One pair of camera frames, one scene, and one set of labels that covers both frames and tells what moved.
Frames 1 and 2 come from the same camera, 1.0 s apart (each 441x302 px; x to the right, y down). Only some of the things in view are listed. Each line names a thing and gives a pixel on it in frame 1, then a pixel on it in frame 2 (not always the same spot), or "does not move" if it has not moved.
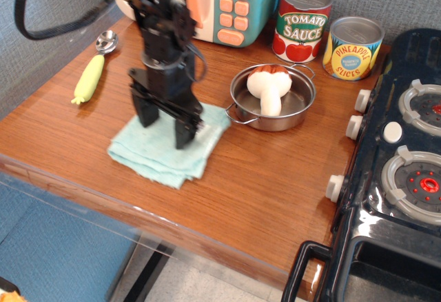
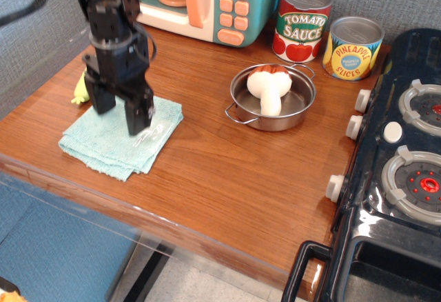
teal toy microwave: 231,8 does not move
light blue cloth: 152,150 -> 104,143
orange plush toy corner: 12,296 does not move
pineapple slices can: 353,49 does not move
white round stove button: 392,132 does not move
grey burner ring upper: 411,116 does not move
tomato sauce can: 303,14 does not move
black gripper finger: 184,134 -> 139,114
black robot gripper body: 171,88 -> 122,62
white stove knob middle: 353,126 does not move
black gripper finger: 148,113 -> 103,98
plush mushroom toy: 269,83 does not move
